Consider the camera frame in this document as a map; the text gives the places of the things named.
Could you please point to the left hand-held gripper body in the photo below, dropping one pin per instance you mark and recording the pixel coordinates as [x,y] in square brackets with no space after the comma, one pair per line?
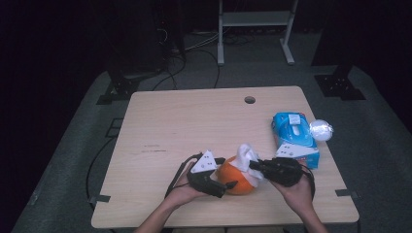
[202,176]

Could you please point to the dark equipment rack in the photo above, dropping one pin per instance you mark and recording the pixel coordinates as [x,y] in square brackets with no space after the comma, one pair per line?
[142,35]

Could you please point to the black metal stand base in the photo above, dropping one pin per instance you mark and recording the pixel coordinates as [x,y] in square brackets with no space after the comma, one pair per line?
[336,85]
[121,87]

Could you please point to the person's right hand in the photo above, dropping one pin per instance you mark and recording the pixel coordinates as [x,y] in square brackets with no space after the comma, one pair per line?
[298,197]

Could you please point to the orange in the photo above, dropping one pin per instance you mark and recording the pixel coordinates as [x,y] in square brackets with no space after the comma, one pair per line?
[231,178]

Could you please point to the black tape strip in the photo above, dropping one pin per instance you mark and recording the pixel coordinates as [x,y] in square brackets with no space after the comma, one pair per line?
[102,198]
[345,193]

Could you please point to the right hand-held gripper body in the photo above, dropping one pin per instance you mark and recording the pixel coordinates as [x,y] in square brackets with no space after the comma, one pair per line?
[285,171]

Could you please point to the person's left hand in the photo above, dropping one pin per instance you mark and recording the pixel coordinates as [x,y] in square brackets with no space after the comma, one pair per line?
[184,195]

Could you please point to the blue wet wipes pack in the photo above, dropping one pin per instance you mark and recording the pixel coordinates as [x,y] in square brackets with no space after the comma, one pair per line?
[296,136]

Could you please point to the shiny white round ball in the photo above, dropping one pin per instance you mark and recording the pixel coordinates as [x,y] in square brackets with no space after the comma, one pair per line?
[320,130]

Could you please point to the white metal stand frame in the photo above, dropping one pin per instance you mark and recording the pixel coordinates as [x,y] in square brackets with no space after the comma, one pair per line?
[252,18]

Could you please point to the white wet wipe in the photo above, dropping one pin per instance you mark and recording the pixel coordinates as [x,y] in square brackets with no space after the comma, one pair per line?
[246,155]

